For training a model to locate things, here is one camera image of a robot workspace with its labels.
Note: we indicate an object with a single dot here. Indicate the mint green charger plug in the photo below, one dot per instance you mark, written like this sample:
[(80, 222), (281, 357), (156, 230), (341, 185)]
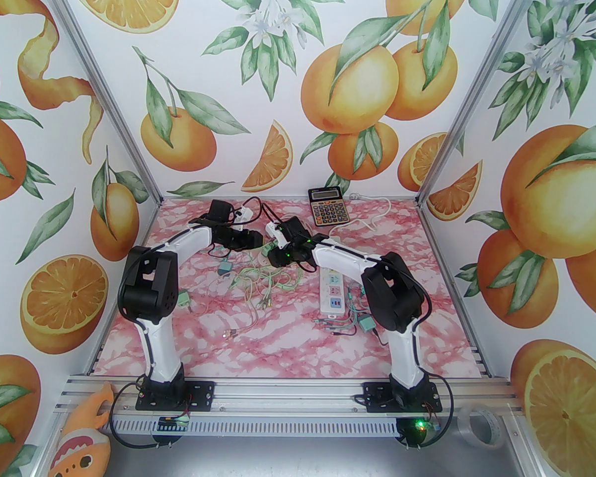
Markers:
[(265, 252), (182, 300)]

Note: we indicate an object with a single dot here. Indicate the teal charger plug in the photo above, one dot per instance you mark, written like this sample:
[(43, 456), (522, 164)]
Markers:
[(224, 268), (366, 325)]

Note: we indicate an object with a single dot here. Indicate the white power strip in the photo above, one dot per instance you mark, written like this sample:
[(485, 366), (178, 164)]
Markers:
[(333, 291)]

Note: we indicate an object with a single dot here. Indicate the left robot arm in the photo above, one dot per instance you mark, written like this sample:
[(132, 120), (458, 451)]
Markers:
[(149, 286)]

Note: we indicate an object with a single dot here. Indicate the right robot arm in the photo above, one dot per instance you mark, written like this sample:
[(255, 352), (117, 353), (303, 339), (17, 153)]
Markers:
[(392, 291)]

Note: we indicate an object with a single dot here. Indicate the black desk calculator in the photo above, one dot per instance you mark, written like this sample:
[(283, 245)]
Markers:
[(328, 211)]

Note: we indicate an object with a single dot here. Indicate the small circuit board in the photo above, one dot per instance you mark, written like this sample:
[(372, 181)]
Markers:
[(174, 423), (417, 428)]

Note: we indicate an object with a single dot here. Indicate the orange plush toy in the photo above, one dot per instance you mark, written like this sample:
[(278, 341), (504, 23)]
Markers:
[(79, 445)]

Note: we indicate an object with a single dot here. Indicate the clear tape roll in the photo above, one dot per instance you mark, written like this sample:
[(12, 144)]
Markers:
[(494, 433)]

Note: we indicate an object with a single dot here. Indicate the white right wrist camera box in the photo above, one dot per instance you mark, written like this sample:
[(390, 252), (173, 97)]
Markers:
[(275, 234)]

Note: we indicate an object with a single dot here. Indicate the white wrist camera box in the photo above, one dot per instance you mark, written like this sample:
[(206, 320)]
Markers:
[(243, 214), (275, 234)]

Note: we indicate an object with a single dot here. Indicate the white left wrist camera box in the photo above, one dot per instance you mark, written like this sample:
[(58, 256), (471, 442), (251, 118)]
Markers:
[(243, 214)]

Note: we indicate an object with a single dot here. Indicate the aluminium mounting rail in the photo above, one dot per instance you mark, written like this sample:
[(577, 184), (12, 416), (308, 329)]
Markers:
[(288, 400)]

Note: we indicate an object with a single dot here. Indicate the aluminium frame post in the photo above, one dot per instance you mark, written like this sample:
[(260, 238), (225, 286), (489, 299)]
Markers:
[(103, 87), (478, 87)]

